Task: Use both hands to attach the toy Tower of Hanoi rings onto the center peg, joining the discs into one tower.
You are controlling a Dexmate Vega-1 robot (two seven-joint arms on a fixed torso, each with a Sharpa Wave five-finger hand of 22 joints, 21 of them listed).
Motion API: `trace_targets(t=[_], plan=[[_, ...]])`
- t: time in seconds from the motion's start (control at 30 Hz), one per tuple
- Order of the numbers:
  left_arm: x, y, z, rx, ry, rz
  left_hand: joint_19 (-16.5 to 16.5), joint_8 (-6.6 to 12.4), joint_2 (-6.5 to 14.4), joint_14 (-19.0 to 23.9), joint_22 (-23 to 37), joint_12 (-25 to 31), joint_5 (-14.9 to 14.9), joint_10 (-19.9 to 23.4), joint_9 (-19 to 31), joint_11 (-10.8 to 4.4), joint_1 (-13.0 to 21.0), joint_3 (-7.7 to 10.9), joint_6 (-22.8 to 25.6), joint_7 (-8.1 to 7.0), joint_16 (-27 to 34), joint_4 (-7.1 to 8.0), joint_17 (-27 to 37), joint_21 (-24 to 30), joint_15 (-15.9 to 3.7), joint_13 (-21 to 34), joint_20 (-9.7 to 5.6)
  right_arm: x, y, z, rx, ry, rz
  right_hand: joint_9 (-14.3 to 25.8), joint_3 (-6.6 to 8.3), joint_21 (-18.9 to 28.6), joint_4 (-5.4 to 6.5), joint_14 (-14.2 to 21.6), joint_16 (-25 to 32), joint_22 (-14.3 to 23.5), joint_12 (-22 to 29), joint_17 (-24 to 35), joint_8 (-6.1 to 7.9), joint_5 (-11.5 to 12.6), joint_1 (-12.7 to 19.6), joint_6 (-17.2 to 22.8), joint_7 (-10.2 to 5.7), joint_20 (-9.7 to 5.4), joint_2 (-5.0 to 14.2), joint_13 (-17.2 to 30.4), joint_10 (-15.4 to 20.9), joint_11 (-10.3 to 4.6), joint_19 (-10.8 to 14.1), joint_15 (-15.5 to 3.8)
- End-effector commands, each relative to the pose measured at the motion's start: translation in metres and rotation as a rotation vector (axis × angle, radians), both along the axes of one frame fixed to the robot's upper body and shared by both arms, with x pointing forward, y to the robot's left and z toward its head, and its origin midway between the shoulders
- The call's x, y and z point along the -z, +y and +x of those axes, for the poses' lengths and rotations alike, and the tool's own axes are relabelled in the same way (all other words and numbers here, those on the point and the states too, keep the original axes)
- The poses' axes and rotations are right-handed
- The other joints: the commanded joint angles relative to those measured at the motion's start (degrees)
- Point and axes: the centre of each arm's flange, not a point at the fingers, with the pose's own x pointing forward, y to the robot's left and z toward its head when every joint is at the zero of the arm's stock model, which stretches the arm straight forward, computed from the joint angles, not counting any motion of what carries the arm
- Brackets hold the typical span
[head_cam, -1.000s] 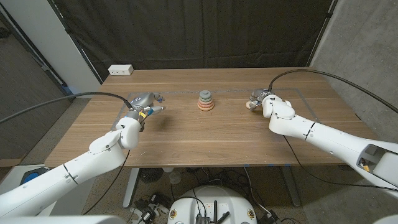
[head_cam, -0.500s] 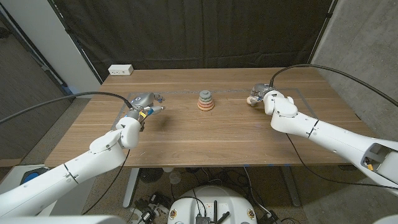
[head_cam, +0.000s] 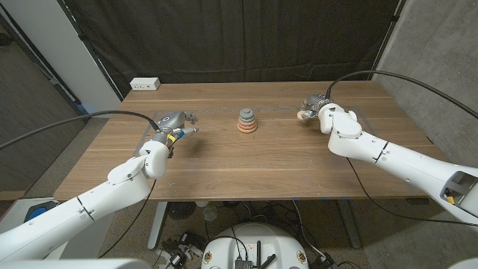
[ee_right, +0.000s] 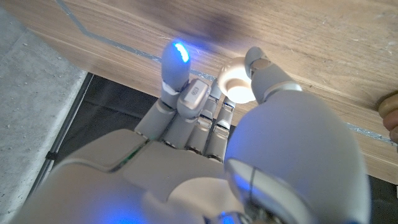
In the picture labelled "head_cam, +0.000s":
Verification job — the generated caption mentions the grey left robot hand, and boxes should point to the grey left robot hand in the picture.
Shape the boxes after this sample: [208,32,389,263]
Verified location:
[149,111,199,145]

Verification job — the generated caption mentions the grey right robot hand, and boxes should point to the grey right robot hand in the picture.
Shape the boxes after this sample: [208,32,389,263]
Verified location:
[300,93,334,123]

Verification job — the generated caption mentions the white power strip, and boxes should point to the white power strip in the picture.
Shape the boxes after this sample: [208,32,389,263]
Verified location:
[129,77,161,91]

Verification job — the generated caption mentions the small black floor fan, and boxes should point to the small black floor fan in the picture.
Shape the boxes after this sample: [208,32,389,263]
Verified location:
[167,201,198,220]

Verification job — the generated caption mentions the black curtain backdrop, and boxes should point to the black curtain backdrop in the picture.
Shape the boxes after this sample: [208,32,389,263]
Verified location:
[59,0,406,99]

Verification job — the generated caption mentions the black backdrop pole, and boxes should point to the black backdrop pole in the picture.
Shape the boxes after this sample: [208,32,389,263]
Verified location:
[56,0,125,102]
[367,0,407,81]

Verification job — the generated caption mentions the clear plastic jar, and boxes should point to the clear plastic jar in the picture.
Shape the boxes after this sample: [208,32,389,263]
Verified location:
[203,204,219,222]

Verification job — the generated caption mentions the white table leg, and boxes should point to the white table leg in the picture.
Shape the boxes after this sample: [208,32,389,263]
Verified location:
[146,201,169,251]

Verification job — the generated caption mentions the grey table leg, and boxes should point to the grey table leg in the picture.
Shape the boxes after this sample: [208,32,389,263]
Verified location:
[337,200,362,250]

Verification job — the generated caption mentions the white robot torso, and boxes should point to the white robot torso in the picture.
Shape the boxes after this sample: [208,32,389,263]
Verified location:
[201,223,310,269]

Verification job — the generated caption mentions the black device with blue disc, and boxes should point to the black device with blue disc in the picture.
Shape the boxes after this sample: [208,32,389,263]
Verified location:
[24,200,60,222]

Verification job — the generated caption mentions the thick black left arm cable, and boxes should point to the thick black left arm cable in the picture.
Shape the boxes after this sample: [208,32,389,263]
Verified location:
[0,110,161,151]

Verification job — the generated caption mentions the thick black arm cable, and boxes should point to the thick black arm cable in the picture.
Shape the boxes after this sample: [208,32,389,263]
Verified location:
[0,110,161,151]
[324,69,478,120]

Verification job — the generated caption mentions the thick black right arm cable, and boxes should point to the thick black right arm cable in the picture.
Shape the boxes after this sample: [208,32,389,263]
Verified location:
[324,69,478,120]

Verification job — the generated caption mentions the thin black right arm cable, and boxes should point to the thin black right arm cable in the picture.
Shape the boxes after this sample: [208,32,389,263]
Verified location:
[345,157,478,227]

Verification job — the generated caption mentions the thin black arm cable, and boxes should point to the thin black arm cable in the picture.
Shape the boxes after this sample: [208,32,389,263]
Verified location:
[97,179,157,259]
[345,157,478,227]

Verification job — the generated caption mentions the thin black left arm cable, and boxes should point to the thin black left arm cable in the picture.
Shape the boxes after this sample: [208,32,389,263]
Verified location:
[97,179,157,259]

